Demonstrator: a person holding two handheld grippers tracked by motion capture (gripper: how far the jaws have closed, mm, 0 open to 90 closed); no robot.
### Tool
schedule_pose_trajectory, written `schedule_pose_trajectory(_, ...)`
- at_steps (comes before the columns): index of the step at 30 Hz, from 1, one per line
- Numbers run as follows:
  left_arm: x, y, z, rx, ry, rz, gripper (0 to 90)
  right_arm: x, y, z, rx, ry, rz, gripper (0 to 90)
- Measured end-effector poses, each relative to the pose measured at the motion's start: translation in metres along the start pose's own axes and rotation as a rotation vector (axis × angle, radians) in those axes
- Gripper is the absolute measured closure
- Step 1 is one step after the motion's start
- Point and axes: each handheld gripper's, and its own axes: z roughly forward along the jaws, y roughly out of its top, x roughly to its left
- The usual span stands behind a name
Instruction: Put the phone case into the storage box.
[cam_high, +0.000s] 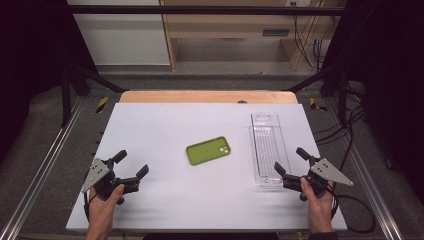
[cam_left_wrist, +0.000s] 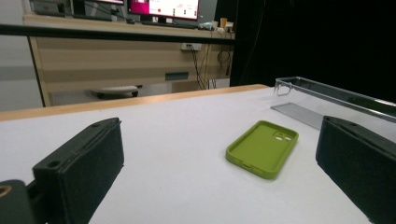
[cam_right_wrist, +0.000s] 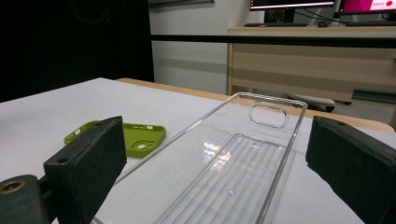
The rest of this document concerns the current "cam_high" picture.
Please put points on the green phone case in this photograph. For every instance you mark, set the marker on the green phone case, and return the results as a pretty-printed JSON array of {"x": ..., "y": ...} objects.
[{"x": 208, "y": 150}]

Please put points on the black metal frame leg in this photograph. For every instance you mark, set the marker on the black metal frame leg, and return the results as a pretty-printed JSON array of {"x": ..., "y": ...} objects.
[
  {"x": 342, "y": 96},
  {"x": 66, "y": 96}
]

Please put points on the person's right hand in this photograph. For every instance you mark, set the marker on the person's right hand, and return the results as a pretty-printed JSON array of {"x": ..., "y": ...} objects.
[{"x": 318, "y": 206}]

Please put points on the person's left hand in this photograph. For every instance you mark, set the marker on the person's left hand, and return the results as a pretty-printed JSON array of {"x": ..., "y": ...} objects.
[{"x": 105, "y": 206}]

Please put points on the wooden shelf unit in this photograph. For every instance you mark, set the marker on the wooden shelf unit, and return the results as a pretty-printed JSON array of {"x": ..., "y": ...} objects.
[{"x": 230, "y": 28}]

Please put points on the white cabinet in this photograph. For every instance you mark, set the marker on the white cabinet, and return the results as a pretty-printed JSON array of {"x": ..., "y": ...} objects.
[{"x": 123, "y": 40}]

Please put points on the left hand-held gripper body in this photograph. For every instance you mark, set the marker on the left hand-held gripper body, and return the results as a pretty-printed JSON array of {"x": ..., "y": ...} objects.
[{"x": 96, "y": 171}]

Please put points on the wooden table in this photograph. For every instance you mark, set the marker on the wooden table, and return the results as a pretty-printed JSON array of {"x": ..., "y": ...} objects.
[{"x": 186, "y": 96}]

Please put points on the clear plastic tray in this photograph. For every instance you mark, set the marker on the clear plastic tray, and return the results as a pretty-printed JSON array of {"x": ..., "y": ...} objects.
[{"x": 268, "y": 150}]

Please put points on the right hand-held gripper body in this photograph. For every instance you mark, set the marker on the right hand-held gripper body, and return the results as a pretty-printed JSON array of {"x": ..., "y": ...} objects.
[{"x": 328, "y": 171}]

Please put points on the black curtain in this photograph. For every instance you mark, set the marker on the black curtain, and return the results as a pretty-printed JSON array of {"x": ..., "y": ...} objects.
[
  {"x": 390, "y": 83},
  {"x": 30, "y": 60}
]

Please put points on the white table board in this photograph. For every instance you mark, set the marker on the white table board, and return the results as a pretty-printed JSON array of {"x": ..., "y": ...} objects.
[{"x": 173, "y": 200}]

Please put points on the aluminium floor rail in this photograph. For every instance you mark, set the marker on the aluminium floor rail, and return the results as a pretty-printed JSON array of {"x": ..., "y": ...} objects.
[
  {"x": 370, "y": 186},
  {"x": 43, "y": 170}
]

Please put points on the yellow black tape marker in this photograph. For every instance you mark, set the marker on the yellow black tape marker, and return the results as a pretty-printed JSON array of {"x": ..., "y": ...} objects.
[
  {"x": 315, "y": 105},
  {"x": 102, "y": 104}
]

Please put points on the black horizontal frame bar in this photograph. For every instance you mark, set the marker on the black horizontal frame bar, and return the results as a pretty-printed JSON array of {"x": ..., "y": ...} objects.
[{"x": 200, "y": 10}]

